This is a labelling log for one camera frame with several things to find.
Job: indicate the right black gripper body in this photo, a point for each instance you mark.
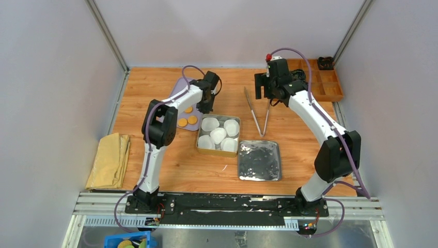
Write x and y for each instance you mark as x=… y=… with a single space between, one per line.
x=272 y=85

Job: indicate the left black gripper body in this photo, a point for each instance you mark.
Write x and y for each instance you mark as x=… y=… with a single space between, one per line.
x=205 y=106

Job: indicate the lavender plastic tray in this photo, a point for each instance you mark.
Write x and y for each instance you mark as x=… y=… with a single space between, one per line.
x=182 y=98

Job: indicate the gold square cookie tin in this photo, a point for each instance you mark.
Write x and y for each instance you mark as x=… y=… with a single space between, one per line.
x=217 y=151

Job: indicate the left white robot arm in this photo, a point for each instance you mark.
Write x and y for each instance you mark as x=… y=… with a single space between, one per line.
x=160 y=127

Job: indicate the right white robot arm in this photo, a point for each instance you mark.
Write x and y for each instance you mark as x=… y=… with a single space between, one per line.
x=340 y=149

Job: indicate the dark rolled sock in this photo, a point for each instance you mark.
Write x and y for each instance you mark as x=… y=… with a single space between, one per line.
x=325 y=63
x=298 y=74

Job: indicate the white paper cup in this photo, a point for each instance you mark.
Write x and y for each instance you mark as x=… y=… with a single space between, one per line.
x=217 y=135
x=232 y=127
x=208 y=124
x=229 y=145
x=205 y=142

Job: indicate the wooden compartment organizer box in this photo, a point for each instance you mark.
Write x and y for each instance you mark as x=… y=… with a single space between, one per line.
x=325 y=85

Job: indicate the silver square tin lid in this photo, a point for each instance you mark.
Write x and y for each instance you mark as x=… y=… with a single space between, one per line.
x=259 y=161

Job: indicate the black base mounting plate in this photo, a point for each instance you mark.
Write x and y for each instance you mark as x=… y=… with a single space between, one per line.
x=201 y=209

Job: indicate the folded yellow cloth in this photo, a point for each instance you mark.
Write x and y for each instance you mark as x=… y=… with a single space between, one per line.
x=110 y=164

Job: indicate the blue plastic bin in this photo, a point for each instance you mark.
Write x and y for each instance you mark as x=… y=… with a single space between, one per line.
x=137 y=239

